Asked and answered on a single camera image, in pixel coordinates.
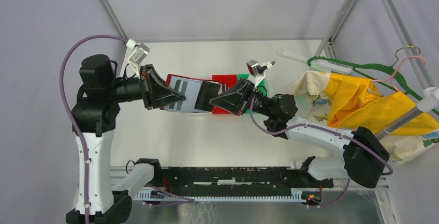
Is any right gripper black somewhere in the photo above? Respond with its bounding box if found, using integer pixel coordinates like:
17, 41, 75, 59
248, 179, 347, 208
209, 78, 274, 117

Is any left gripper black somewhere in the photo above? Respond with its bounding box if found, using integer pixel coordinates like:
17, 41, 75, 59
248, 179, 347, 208
107, 64, 186, 109

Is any red leather card holder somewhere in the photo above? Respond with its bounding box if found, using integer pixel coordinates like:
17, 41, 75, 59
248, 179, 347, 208
161, 74, 215, 113

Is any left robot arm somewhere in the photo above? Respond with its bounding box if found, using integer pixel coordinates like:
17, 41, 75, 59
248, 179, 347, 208
66, 54, 185, 223

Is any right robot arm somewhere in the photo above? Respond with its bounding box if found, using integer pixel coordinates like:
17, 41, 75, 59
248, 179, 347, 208
209, 79, 393, 188

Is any red plastic bin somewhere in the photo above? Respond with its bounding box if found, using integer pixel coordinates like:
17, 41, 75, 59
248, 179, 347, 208
211, 74, 238, 115

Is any green plastic bin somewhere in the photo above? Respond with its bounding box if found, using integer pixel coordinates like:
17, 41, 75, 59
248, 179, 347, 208
235, 73, 268, 116

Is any yellow patterned cloth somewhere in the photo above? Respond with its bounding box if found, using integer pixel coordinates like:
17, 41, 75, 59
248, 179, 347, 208
284, 70, 439, 167

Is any pink clothes hanger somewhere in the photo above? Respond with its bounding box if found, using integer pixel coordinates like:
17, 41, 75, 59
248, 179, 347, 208
372, 46, 427, 83

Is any green clothes hanger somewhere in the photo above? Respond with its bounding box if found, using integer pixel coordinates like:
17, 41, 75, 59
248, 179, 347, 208
306, 56, 423, 101

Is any white hanger rack stand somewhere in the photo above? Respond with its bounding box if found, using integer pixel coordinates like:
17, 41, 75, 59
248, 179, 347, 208
277, 48, 439, 172

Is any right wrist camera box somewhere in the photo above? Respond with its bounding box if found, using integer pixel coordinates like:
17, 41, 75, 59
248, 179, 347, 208
246, 59, 276, 86

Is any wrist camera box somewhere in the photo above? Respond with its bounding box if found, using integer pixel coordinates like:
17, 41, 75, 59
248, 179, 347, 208
246, 59, 276, 86
126, 39, 150, 79

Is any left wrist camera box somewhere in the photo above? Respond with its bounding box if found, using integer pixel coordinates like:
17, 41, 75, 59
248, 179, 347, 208
126, 39, 150, 79

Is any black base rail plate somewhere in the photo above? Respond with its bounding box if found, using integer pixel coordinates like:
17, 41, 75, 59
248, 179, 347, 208
147, 167, 334, 197

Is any white cable duct strip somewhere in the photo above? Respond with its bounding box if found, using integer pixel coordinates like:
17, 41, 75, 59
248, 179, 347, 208
134, 188, 306, 203

